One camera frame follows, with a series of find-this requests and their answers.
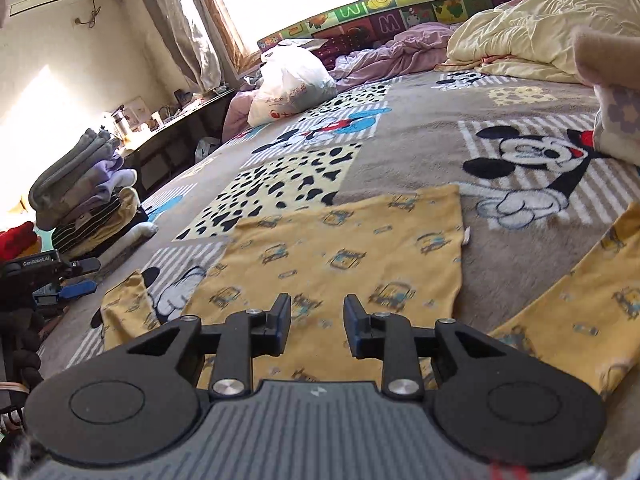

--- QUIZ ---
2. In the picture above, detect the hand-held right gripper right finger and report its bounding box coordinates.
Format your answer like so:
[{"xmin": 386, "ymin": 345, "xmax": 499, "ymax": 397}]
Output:
[{"xmin": 343, "ymin": 294, "xmax": 523, "ymax": 401}]

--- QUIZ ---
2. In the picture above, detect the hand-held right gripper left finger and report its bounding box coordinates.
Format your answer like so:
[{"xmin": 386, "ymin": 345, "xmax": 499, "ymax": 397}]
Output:
[{"xmin": 107, "ymin": 293, "xmax": 292, "ymax": 401}]

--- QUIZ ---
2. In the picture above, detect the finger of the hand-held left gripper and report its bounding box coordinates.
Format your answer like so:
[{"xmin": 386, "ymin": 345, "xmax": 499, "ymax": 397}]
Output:
[
  {"xmin": 56, "ymin": 280, "xmax": 99, "ymax": 304},
  {"xmin": 61, "ymin": 257, "xmax": 102, "ymax": 277}
]

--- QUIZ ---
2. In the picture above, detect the yellow car-print shirt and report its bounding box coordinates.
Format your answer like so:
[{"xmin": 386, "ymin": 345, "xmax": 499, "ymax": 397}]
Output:
[{"xmin": 100, "ymin": 183, "xmax": 640, "ymax": 402}]

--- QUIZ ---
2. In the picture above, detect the stack of folded clothes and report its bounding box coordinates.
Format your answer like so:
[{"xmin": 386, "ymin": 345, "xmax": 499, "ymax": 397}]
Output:
[
  {"xmin": 27, "ymin": 127, "xmax": 160, "ymax": 261},
  {"xmin": 570, "ymin": 25, "xmax": 640, "ymax": 92}
]

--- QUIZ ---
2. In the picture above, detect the red cloth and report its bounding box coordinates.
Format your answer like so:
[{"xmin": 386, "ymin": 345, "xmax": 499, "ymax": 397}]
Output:
[{"xmin": 0, "ymin": 222, "xmax": 44, "ymax": 264}]

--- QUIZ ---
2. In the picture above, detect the metal thermos jar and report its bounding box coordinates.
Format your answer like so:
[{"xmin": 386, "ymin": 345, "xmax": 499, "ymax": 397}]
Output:
[{"xmin": 110, "ymin": 106, "xmax": 128, "ymax": 141}]

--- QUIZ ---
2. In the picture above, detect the dark desk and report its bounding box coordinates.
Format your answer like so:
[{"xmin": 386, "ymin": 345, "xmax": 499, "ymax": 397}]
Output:
[{"xmin": 121, "ymin": 89, "xmax": 237, "ymax": 202}]

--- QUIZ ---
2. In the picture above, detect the small white plastic bag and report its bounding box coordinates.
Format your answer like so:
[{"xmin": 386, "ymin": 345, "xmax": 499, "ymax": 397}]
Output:
[{"xmin": 194, "ymin": 137, "xmax": 222, "ymax": 162}]

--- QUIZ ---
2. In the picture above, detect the cartoon mouse printed blanket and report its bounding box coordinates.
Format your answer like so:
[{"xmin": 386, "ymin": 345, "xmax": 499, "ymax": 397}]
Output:
[{"xmin": 37, "ymin": 67, "xmax": 640, "ymax": 466}]

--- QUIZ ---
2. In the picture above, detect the grey curtain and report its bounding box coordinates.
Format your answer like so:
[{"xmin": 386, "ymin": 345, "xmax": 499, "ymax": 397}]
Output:
[{"xmin": 124, "ymin": 0, "xmax": 224, "ymax": 94}]

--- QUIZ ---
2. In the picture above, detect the purple quilt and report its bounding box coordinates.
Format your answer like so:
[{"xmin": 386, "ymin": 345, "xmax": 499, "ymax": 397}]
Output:
[{"xmin": 222, "ymin": 22, "xmax": 455, "ymax": 142}]

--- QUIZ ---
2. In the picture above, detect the colourful alphabet foam mat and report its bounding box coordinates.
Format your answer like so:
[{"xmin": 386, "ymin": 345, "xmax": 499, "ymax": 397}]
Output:
[{"xmin": 257, "ymin": 0, "xmax": 547, "ymax": 55}]

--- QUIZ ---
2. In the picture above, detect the white purple-flower folded garment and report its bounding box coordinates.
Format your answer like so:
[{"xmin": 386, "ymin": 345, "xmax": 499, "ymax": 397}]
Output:
[{"xmin": 592, "ymin": 84, "xmax": 640, "ymax": 167}]

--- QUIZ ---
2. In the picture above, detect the cream quilt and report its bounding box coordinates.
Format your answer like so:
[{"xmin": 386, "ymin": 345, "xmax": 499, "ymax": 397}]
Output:
[{"xmin": 434, "ymin": 0, "xmax": 640, "ymax": 87}]

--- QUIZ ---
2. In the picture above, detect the wooden window frame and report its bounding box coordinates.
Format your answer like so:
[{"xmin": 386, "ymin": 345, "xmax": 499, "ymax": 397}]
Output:
[{"xmin": 186, "ymin": 0, "xmax": 253, "ymax": 61}]

